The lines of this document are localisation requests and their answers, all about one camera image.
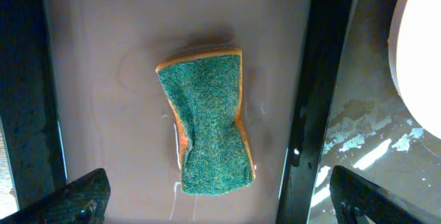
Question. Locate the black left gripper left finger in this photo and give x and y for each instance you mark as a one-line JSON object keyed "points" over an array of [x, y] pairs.
{"points": [[81, 201]]}

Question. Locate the pink plate with red stain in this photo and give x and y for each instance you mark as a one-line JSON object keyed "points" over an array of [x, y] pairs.
{"points": [[414, 59]]}

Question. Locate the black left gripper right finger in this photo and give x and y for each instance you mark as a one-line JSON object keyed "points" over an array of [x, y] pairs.
{"points": [[359, 200]]}

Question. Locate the large brown serving tray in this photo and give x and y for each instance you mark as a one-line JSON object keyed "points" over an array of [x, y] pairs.
{"points": [[370, 130]]}

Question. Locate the green and orange sponge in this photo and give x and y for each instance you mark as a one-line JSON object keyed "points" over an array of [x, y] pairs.
{"points": [[205, 92]]}

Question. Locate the small black water tray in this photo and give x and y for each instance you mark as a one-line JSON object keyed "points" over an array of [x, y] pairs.
{"points": [[79, 91]]}

